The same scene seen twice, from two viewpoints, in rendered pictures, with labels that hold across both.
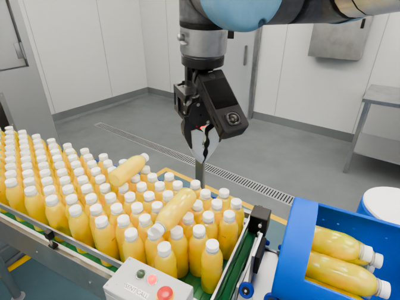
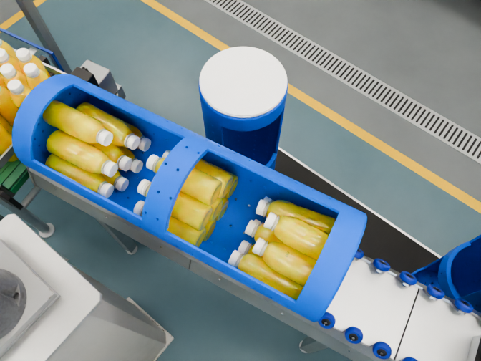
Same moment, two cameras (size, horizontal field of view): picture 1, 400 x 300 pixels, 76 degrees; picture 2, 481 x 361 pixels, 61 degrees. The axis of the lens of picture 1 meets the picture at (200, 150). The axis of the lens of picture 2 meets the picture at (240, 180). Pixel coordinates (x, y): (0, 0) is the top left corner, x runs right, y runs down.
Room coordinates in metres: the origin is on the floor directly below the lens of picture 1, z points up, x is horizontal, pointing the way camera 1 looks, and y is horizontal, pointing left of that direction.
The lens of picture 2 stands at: (-0.09, -0.79, 2.07)
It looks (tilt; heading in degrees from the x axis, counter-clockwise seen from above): 65 degrees down; 2
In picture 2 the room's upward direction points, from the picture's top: straight up
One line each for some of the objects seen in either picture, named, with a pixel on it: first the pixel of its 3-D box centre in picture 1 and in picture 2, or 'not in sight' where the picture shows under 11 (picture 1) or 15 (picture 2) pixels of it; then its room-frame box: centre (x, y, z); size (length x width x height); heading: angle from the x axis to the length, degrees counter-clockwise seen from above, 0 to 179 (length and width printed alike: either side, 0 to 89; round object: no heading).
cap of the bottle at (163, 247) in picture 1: (163, 248); not in sight; (0.52, 0.10, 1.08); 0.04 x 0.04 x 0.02
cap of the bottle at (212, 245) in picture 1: (212, 245); not in sight; (0.53, -0.04, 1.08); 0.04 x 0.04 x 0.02
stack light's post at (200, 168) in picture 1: (200, 236); (75, 89); (1.05, 0.00, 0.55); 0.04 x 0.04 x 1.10; 64
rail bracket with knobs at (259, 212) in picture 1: (258, 222); (83, 87); (0.76, -0.23, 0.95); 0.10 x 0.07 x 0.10; 154
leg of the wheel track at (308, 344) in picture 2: not in sight; (316, 342); (0.03, -1.09, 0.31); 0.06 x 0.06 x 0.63; 64
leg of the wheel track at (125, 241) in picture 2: not in sight; (115, 229); (0.47, -0.21, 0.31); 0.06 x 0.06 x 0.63; 64
